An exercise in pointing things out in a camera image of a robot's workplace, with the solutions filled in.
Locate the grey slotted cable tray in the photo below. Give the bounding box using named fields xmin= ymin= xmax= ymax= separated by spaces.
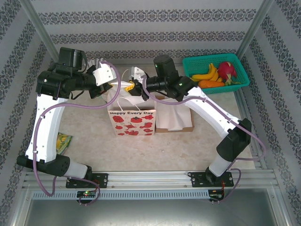
xmin=32 ymin=190 xmax=223 ymax=201

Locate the orange carrot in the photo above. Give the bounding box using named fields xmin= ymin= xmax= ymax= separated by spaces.
xmin=198 ymin=80 xmax=225 ymax=89

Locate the aluminium frame post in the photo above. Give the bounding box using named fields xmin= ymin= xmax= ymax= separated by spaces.
xmin=18 ymin=0 xmax=61 ymax=58
xmin=236 ymin=0 xmax=275 ymax=58

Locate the yellow banana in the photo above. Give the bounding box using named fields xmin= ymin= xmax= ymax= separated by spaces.
xmin=190 ymin=63 xmax=217 ymax=80
xmin=190 ymin=71 xmax=220 ymax=83

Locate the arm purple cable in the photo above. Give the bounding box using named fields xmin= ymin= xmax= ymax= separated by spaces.
xmin=141 ymin=77 xmax=268 ymax=203
xmin=32 ymin=60 xmax=122 ymax=207

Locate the pink dragon fruit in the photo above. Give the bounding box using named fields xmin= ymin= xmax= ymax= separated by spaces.
xmin=216 ymin=61 xmax=238 ymax=86

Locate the kraft cardboard napkin box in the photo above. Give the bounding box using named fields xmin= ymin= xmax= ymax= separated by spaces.
xmin=154 ymin=93 xmax=196 ymax=133

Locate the aluminium mounting rail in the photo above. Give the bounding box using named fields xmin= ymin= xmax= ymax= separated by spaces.
xmin=22 ymin=171 xmax=278 ymax=190

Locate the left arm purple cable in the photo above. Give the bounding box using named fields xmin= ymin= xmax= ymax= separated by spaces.
xmin=32 ymin=60 xmax=122 ymax=207

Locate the red white paper gift bag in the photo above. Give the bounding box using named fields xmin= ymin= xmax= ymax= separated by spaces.
xmin=107 ymin=81 xmax=157 ymax=137

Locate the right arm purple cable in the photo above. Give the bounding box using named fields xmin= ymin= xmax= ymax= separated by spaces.
xmin=141 ymin=77 xmax=268 ymax=203

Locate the teal plastic basket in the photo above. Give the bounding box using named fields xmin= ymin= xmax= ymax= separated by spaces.
xmin=182 ymin=53 xmax=250 ymax=94

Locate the grey sheet metal panel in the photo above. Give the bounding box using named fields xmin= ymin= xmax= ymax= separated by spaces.
xmin=23 ymin=200 xmax=286 ymax=226

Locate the green yellow snack packet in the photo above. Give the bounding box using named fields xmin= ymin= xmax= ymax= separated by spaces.
xmin=55 ymin=132 xmax=73 ymax=155

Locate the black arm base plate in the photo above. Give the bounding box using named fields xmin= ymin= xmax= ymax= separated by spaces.
xmin=65 ymin=173 xmax=109 ymax=189
xmin=190 ymin=171 xmax=234 ymax=188

